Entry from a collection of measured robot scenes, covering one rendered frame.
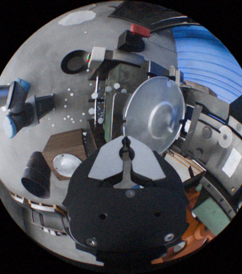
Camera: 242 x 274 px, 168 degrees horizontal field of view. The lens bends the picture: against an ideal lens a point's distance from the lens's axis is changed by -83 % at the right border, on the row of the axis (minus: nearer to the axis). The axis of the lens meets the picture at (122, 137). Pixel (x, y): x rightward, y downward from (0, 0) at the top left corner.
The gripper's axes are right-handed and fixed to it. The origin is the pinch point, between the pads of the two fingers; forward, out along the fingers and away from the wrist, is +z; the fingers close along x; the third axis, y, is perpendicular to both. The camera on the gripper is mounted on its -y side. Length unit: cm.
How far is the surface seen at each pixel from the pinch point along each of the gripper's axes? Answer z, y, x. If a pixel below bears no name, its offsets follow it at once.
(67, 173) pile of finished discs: 34, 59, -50
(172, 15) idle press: 48, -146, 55
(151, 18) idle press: 80, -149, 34
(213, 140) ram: -0.6, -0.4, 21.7
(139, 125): 11.1, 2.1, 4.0
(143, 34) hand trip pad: 13.7, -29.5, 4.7
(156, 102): 13.4, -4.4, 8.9
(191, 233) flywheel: -26, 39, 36
